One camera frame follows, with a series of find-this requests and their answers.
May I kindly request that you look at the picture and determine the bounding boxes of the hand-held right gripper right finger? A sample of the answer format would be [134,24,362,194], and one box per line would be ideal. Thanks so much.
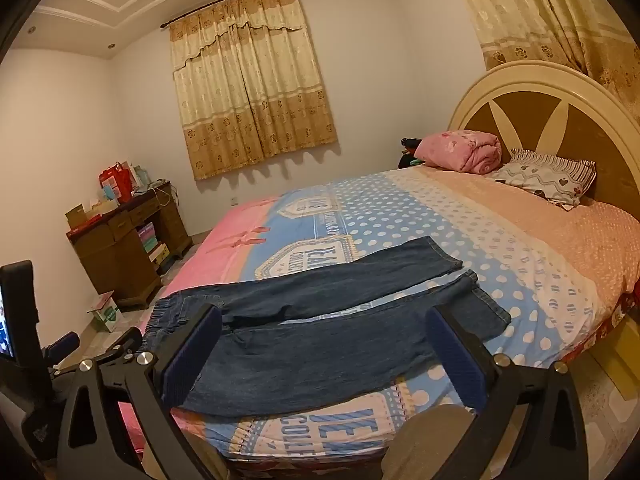
[425,305,591,480]

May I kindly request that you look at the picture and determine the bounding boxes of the pale paper bag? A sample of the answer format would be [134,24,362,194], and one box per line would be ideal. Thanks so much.
[122,160,151,193]

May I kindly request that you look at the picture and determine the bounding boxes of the stack of colourful boxes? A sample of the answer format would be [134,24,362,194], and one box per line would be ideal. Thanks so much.
[137,222,169,266]

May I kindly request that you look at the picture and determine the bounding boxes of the brown wooden desk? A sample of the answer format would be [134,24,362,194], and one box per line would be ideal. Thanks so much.
[66,181,193,309]

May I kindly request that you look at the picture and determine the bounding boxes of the patterned white pillow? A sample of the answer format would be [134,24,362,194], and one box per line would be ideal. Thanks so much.
[487,149,597,211]

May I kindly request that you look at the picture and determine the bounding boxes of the beige floral curtain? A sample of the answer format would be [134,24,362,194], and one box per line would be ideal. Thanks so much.
[446,0,640,106]

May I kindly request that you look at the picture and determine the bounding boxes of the cream and brown headboard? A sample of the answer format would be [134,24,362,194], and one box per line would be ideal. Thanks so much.
[447,60,640,306]

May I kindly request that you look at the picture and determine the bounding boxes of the folded pink quilt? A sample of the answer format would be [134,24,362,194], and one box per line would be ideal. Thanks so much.
[414,130,502,175]

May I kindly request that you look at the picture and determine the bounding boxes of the dark curtain rod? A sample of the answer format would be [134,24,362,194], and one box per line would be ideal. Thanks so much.
[161,0,303,30]

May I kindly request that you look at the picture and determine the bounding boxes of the beige patterned window curtain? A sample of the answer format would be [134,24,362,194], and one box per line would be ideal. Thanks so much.
[167,0,337,181]

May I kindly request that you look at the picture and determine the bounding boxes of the brown cardboard box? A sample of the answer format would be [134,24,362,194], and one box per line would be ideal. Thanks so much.
[65,202,101,231]

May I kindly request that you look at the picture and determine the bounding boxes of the dark clothes pile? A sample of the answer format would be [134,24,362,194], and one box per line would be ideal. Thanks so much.
[398,137,426,170]

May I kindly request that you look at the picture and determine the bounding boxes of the white cable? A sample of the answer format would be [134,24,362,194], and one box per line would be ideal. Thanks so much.
[150,180,174,208]

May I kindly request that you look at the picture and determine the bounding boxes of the green and white carton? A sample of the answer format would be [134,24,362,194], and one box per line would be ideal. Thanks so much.
[85,291,125,333]

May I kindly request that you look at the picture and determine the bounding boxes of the red gift bag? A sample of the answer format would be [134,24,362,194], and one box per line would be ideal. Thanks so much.
[98,162,133,206]

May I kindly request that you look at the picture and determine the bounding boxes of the person's grey-clad leg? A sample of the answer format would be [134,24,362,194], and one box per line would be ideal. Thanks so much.
[382,405,476,480]

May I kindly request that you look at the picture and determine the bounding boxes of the bed with patterned sheet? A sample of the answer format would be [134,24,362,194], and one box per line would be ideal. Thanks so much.
[142,165,640,466]

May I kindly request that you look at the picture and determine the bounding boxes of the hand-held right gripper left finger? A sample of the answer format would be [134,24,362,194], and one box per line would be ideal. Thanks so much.
[52,304,226,480]

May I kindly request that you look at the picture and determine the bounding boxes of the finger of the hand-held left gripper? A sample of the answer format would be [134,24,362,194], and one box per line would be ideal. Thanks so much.
[97,327,144,361]
[42,331,81,364]

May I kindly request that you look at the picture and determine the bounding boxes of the blue denim jeans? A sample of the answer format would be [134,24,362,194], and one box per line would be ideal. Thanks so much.
[152,235,512,418]

